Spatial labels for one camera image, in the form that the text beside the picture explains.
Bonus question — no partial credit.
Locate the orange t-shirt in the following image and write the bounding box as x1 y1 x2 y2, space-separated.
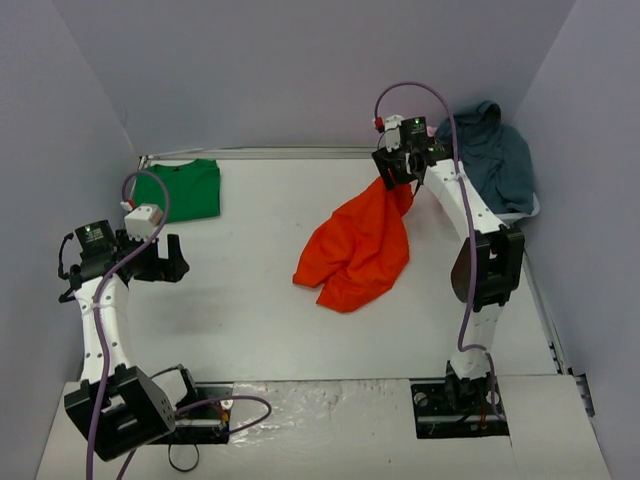
292 178 414 314

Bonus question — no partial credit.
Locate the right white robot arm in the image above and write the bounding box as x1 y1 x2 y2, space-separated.
372 115 524 413

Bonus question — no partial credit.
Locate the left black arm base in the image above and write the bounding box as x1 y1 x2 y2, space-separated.
158 382 233 445

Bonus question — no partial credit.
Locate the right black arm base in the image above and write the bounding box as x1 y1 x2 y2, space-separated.
410 379 510 440

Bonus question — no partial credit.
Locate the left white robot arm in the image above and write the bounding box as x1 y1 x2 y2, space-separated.
59 220 202 461

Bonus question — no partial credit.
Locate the green folded t-shirt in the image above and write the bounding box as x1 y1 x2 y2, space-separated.
146 159 222 223

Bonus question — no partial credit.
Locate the blue-grey t-shirt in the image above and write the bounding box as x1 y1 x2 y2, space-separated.
436 100 535 215

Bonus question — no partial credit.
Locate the white plastic basket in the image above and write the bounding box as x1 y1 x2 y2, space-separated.
494 192 542 224

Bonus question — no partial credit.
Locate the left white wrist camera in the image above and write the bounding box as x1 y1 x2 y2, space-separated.
117 203 163 246

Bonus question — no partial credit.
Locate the black cable loop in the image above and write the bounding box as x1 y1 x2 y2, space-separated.
166 442 200 474

